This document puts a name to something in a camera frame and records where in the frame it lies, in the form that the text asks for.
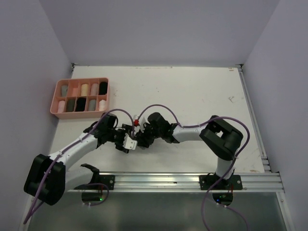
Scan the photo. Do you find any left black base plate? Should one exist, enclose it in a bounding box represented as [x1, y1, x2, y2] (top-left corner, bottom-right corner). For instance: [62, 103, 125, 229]
[74, 175, 115, 191]

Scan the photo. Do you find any black rolled cloth front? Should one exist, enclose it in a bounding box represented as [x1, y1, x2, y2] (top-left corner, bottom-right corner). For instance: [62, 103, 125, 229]
[75, 97, 87, 112]

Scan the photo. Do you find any grey rolled cloth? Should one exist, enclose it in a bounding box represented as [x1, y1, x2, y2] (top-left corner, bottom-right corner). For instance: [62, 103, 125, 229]
[88, 99, 96, 111]

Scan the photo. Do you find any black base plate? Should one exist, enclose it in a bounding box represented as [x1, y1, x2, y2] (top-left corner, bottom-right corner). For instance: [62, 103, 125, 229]
[74, 175, 115, 191]
[199, 173, 243, 190]

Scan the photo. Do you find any olive rolled cloth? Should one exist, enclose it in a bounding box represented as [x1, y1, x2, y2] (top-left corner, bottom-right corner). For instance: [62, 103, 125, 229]
[66, 99, 75, 112]

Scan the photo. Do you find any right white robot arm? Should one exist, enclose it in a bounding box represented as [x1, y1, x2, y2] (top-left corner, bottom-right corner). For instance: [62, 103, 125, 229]
[136, 113, 244, 189]

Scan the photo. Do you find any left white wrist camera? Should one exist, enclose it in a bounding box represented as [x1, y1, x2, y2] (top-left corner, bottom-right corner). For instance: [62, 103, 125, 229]
[123, 134, 138, 153]

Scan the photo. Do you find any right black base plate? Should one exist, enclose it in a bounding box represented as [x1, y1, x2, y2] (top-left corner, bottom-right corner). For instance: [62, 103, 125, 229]
[199, 173, 243, 190]

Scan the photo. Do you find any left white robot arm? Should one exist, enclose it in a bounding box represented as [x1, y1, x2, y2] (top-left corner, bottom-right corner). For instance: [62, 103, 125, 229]
[24, 114, 134, 205]

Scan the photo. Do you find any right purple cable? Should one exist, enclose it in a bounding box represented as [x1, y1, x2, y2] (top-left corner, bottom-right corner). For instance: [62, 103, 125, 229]
[137, 103, 250, 231]

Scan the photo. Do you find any beige navy-trimmed underwear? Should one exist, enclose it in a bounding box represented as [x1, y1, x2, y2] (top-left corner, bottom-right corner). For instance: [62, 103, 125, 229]
[80, 84, 89, 96]

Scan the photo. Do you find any black rolled cloth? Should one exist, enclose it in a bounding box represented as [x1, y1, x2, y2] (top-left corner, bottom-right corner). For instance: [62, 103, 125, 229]
[75, 97, 87, 112]
[99, 82, 108, 95]

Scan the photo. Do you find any pink divided storage tray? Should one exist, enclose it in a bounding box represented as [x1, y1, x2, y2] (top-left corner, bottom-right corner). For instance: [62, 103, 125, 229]
[50, 77, 111, 119]

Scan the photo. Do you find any black rolled cloth back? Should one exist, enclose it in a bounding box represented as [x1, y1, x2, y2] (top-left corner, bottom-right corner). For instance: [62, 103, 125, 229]
[99, 82, 108, 95]

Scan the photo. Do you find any white rolled cloth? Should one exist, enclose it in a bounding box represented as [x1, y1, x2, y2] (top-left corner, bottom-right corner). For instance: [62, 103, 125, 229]
[98, 100, 107, 111]

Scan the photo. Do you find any plain grey underwear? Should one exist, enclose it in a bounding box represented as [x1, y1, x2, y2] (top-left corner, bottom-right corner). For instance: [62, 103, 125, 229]
[61, 85, 68, 97]

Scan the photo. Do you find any beige rolled cloth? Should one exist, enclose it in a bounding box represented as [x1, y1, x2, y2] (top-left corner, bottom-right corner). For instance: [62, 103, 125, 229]
[90, 83, 99, 96]

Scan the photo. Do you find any aluminium mounting rail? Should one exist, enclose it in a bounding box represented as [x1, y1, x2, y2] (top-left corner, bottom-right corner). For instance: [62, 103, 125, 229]
[30, 170, 285, 193]

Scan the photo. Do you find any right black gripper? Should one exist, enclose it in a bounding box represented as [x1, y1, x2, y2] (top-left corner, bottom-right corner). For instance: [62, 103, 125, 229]
[136, 121, 163, 148]

